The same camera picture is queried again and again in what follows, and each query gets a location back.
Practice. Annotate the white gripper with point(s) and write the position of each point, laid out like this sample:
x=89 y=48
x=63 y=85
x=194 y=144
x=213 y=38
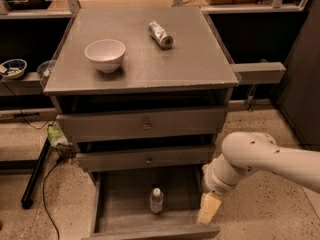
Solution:
x=215 y=184

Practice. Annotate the white ceramic bowl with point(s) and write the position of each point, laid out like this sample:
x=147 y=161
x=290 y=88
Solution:
x=106 y=55

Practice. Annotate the grey drawer cabinet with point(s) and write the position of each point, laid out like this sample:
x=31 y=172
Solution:
x=194 y=72

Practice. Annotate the grey drawer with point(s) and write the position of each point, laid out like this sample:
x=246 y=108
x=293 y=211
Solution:
x=121 y=125
x=145 y=158
x=122 y=207

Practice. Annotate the grey side shelf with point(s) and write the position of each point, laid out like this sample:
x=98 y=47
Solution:
x=259 y=73

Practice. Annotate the green snack bag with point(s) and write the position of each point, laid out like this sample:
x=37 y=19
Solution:
x=57 y=138

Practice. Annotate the grey bottom drawer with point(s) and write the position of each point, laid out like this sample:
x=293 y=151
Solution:
x=122 y=207

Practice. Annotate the dark cabinet at right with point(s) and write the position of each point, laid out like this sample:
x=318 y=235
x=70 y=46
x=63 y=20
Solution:
x=298 y=94

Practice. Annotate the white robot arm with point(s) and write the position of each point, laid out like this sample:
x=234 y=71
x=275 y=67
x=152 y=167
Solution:
x=244 y=153

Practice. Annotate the clear plastic bottle white cap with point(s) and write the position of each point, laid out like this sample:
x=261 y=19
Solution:
x=156 y=201

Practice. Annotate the blue patterned bowl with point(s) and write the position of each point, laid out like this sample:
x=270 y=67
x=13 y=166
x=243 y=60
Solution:
x=13 y=68

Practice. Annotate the grey left bench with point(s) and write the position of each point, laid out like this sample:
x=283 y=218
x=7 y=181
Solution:
x=28 y=84

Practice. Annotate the grey top drawer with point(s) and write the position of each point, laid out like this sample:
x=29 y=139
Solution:
x=121 y=125

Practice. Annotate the small glass bowl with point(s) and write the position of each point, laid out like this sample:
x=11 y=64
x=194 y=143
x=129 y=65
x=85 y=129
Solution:
x=45 y=69

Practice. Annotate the silver crushed can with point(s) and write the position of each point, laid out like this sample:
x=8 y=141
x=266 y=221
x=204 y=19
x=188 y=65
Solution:
x=158 y=33

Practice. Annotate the black metal bar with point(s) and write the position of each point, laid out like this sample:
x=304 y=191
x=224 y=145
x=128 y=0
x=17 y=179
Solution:
x=26 y=200

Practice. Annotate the grey middle drawer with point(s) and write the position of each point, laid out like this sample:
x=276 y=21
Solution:
x=145 y=158

